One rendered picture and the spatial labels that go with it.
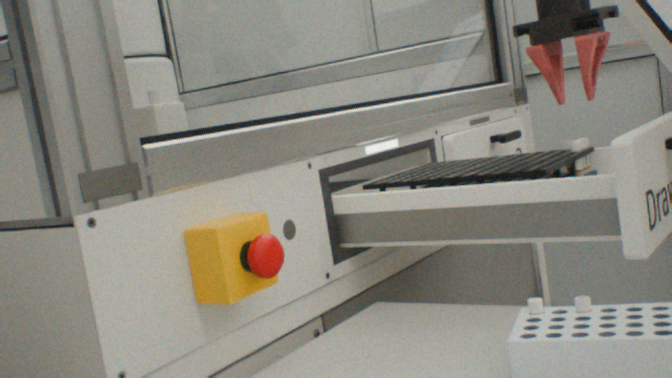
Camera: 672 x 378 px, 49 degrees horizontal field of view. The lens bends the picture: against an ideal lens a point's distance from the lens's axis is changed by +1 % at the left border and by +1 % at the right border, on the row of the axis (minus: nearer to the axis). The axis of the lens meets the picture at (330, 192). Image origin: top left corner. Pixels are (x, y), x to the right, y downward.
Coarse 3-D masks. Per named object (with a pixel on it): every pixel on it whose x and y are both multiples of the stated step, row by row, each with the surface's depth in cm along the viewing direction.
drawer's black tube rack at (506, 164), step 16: (464, 160) 97; (480, 160) 93; (496, 160) 91; (512, 160) 88; (528, 160) 85; (544, 160) 83; (400, 176) 91; (416, 176) 87; (432, 176) 85; (448, 176) 82; (464, 176) 80; (480, 176) 79; (496, 176) 78; (512, 176) 77; (544, 176) 91; (560, 176) 83
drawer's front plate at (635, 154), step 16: (640, 128) 72; (656, 128) 72; (624, 144) 65; (640, 144) 67; (656, 144) 72; (624, 160) 65; (640, 160) 66; (656, 160) 72; (624, 176) 65; (640, 176) 66; (656, 176) 71; (624, 192) 65; (640, 192) 66; (656, 192) 71; (624, 208) 66; (640, 208) 65; (656, 208) 70; (624, 224) 66; (640, 224) 65; (656, 224) 70; (624, 240) 66; (640, 240) 65; (656, 240) 69; (624, 256) 67; (640, 256) 66
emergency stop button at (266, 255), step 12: (252, 240) 65; (264, 240) 65; (276, 240) 66; (252, 252) 64; (264, 252) 64; (276, 252) 65; (252, 264) 64; (264, 264) 64; (276, 264) 65; (264, 276) 65
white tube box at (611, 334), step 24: (528, 312) 63; (552, 312) 62; (576, 312) 62; (600, 312) 60; (624, 312) 59; (648, 312) 58; (528, 336) 58; (552, 336) 57; (576, 336) 57; (600, 336) 55; (624, 336) 54; (648, 336) 53; (528, 360) 56; (552, 360) 56; (576, 360) 55; (600, 360) 54; (624, 360) 54; (648, 360) 53
